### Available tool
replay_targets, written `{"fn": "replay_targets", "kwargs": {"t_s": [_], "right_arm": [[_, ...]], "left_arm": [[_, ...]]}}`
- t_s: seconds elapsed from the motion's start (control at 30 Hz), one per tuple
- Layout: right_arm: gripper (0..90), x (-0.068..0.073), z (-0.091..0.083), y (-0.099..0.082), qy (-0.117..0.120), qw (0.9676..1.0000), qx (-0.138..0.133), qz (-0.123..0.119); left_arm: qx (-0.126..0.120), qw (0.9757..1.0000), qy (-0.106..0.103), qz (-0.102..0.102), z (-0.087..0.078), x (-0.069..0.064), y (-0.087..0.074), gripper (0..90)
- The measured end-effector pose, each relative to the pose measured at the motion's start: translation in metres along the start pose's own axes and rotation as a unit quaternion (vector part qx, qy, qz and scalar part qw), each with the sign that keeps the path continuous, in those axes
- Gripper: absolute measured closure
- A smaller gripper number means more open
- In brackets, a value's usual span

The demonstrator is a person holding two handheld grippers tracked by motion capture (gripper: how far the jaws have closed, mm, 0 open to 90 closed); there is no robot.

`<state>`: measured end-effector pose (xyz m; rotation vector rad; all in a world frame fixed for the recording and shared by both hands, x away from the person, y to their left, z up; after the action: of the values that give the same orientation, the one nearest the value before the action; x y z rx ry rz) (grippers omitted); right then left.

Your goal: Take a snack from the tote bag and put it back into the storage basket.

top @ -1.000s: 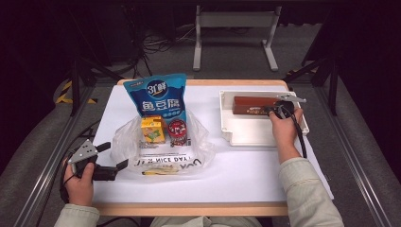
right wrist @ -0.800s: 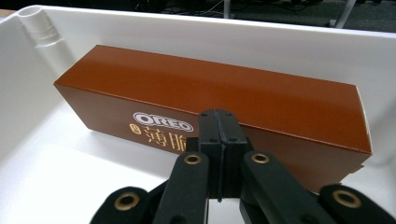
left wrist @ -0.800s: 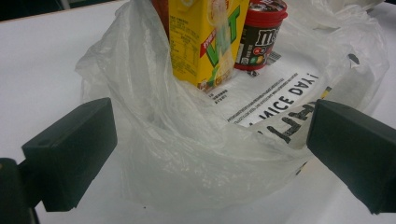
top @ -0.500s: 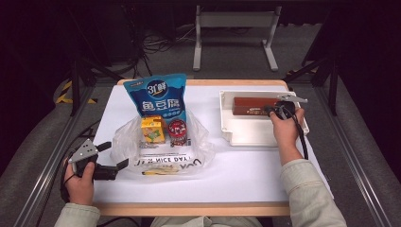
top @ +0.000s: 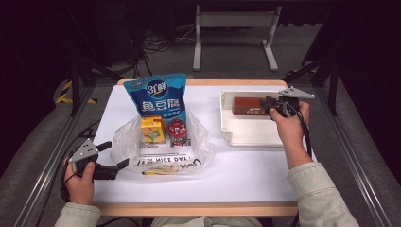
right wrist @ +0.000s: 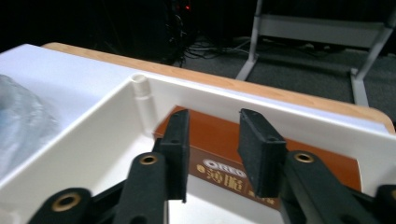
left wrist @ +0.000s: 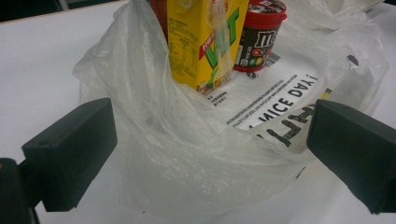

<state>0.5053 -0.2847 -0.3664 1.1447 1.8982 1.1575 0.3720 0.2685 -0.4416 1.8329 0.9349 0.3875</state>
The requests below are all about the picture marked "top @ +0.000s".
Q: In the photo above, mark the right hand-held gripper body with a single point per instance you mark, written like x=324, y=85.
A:
x=288, y=101

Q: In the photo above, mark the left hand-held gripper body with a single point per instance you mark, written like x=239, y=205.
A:
x=84, y=153

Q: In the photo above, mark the clear plastic shopping bag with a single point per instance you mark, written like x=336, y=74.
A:
x=126, y=148

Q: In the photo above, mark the brown chocolate box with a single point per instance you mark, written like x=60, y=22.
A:
x=247, y=105

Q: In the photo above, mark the white plastic tray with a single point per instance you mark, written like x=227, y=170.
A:
x=252, y=132

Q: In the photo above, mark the yellow juice carton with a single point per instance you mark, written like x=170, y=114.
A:
x=153, y=129

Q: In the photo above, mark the red can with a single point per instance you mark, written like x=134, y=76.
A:
x=177, y=130

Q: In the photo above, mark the blue snack pouch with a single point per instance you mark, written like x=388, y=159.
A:
x=157, y=94

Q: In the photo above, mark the person's right hand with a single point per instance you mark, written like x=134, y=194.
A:
x=290, y=132

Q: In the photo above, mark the person's left hand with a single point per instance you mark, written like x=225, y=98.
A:
x=80, y=186

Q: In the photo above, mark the black metal stand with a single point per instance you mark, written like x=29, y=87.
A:
x=332, y=91

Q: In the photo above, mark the yellow black striped tape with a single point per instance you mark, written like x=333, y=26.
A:
x=64, y=94

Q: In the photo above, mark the white table mat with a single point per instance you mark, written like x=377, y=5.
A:
x=246, y=176

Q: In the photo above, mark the white metal stand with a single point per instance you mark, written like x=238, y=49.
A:
x=236, y=19

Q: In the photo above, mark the person's lap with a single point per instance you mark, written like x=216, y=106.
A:
x=205, y=222

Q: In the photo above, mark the aluminium rail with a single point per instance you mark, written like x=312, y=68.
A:
x=356, y=170
x=47, y=176

